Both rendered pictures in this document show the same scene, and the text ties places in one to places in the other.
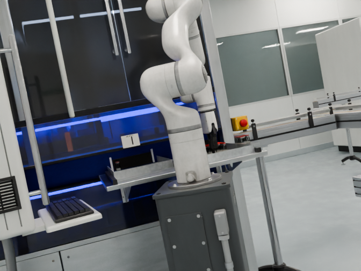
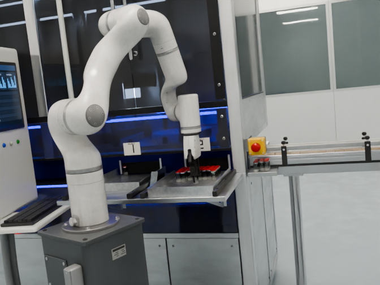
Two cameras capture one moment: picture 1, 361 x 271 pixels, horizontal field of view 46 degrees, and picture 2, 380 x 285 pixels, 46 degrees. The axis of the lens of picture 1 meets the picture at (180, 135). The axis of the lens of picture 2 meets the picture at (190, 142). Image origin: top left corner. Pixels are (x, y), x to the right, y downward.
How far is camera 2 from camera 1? 1.15 m
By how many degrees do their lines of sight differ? 31
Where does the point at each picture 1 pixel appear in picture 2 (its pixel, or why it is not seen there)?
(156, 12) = (103, 31)
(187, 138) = (72, 182)
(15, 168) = not seen: outside the picture
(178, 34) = (94, 64)
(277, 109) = not seen: outside the picture
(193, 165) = (77, 210)
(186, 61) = (74, 102)
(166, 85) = (59, 124)
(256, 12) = not seen: outside the picture
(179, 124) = (67, 166)
